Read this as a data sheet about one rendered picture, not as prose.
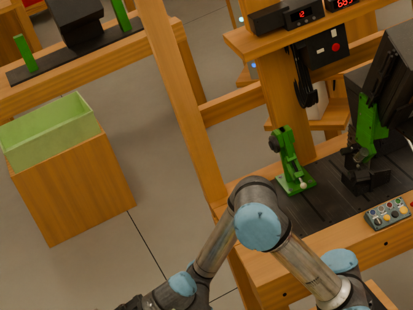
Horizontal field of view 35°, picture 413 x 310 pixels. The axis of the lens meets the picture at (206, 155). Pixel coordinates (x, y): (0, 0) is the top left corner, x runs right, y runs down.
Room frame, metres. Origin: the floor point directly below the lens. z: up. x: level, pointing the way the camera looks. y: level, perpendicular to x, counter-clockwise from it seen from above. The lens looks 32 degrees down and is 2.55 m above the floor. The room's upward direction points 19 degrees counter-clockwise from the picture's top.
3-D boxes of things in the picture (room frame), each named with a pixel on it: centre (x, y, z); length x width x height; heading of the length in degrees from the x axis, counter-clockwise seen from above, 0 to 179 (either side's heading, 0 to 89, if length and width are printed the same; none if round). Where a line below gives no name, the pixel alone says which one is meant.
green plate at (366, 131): (2.08, -0.65, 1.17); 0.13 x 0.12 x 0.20; 97
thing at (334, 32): (2.34, -0.58, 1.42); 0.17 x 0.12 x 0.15; 97
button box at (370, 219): (1.83, -0.56, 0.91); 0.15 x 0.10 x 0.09; 97
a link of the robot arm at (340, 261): (1.43, -0.27, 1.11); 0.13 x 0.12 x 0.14; 168
